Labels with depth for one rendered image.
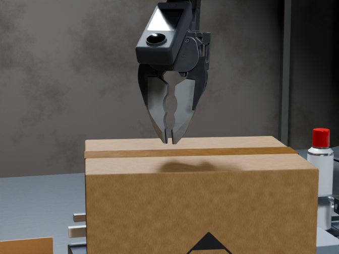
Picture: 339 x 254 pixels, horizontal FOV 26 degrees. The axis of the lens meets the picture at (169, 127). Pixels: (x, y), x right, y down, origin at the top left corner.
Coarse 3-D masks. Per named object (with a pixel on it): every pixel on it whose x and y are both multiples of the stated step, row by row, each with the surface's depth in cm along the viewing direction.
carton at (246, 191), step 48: (96, 144) 110; (144, 144) 110; (192, 144) 110; (240, 144) 110; (96, 192) 92; (144, 192) 92; (192, 192) 93; (240, 192) 94; (288, 192) 94; (96, 240) 92; (144, 240) 93; (192, 240) 94; (240, 240) 95; (288, 240) 95
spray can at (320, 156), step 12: (324, 132) 143; (312, 144) 145; (324, 144) 144; (312, 156) 144; (324, 156) 143; (324, 168) 144; (324, 180) 144; (324, 192) 145; (324, 204) 145; (324, 216) 145; (324, 228) 146
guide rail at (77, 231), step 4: (332, 208) 152; (332, 212) 152; (68, 228) 138; (72, 228) 137; (76, 228) 138; (80, 228) 138; (84, 228) 138; (68, 232) 138; (72, 232) 138; (76, 232) 138; (80, 232) 138; (84, 232) 138; (72, 236) 138; (76, 236) 138; (80, 236) 138; (84, 236) 138
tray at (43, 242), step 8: (8, 240) 144; (16, 240) 145; (24, 240) 145; (32, 240) 145; (40, 240) 146; (48, 240) 146; (0, 248) 144; (8, 248) 144; (16, 248) 145; (24, 248) 145; (32, 248) 146; (40, 248) 146; (48, 248) 147
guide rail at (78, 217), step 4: (320, 196) 142; (324, 196) 142; (328, 196) 142; (332, 196) 142; (336, 196) 143; (320, 200) 142; (324, 200) 142; (76, 216) 129; (80, 216) 130; (84, 216) 130; (76, 220) 130; (80, 220) 130; (84, 220) 130
